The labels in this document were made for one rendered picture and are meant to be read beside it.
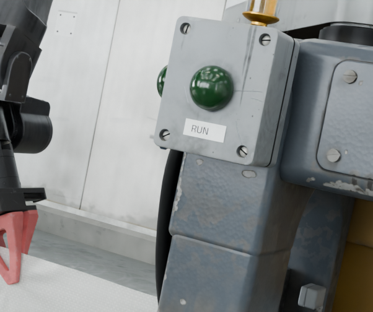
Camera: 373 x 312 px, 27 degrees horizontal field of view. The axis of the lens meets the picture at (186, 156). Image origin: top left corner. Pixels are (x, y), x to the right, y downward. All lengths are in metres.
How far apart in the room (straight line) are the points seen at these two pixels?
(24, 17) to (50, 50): 6.29
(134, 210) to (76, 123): 0.96
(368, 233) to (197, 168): 0.26
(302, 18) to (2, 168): 0.36
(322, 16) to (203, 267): 0.26
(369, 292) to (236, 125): 0.37
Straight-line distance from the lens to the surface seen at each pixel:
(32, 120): 0.94
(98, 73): 6.84
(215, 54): 0.52
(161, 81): 0.54
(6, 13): 0.89
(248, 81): 0.50
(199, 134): 0.51
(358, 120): 0.53
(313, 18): 0.72
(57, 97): 7.05
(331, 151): 0.53
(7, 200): 0.85
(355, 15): 0.66
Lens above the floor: 1.26
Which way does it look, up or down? 3 degrees down
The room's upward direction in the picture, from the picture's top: 11 degrees clockwise
